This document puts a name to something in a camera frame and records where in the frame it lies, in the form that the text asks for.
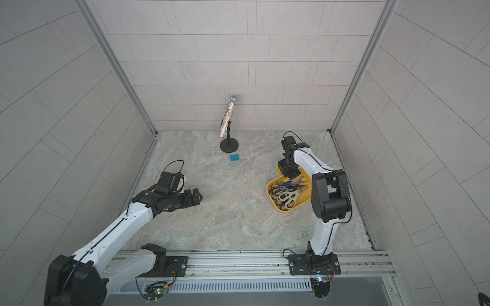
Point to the black handled scissors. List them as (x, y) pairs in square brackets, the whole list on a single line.
[(275, 191)]

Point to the pink kitchen scissors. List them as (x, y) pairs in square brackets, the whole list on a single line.
[(294, 182)]

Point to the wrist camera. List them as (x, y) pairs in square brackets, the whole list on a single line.
[(172, 182), (288, 142)]

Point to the blue handled scissors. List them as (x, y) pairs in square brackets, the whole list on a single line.
[(280, 186)]

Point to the left circuit board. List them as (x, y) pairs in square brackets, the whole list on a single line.
[(156, 290)]

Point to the glitter microphone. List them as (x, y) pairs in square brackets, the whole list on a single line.
[(227, 118)]

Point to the aluminium rail frame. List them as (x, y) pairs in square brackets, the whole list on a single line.
[(207, 265)]

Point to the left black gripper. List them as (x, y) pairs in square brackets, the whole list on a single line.
[(190, 201)]

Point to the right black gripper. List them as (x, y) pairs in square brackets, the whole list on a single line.
[(282, 162)]

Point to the black microphone stand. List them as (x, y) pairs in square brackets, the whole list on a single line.
[(229, 144)]

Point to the beige kitchen scissors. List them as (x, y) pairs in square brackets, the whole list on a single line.
[(287, 200)]

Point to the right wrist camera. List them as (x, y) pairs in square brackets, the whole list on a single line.
[(288, 142)]

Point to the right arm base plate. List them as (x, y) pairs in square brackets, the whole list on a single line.
[(305, 264)]

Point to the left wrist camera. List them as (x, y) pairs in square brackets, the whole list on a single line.
[(172, 182)]

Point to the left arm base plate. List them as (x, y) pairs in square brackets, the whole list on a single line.
[(175, 266)]

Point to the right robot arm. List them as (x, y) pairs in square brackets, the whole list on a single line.
[(330, 196)]

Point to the right circuit board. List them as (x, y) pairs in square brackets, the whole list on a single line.
[(321, 286)]

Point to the yellow storage box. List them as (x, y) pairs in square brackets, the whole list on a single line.
[(302, 199)]

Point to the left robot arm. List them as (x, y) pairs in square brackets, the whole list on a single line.
[(87, 278)]

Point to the circuit board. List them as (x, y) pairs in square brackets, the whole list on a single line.
[(156, 290), (321, 286)]

